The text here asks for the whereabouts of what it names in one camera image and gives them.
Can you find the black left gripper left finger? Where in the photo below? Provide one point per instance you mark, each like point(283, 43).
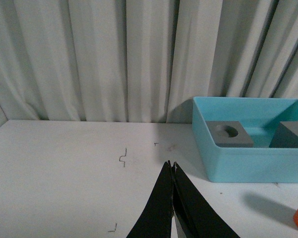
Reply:
point(155, 220)

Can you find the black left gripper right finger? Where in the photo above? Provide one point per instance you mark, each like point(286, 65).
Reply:
point(195, 218)

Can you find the gray cube with round hole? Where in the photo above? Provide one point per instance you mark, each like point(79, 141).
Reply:
point(229, 134)

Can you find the gray cube with square hole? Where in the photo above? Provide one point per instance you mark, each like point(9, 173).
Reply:
point(286, 135)

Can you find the light blue plastic box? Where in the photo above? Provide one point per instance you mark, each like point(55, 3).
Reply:
point(260, 118)

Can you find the white pleated curtain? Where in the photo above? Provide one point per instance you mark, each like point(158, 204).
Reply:
point(142, 60)

